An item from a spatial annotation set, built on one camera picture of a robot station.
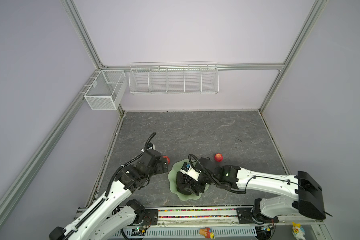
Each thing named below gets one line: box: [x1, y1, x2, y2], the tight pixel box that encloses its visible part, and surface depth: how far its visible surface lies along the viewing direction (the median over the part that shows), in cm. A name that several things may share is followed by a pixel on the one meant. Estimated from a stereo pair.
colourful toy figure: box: [199, 227, 216, 239], surface depth 69 cm
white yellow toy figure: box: [292, 221, 306, 240], surface depth 69 cm
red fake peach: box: [214, 153, 224, 162], surface depth 93 cm
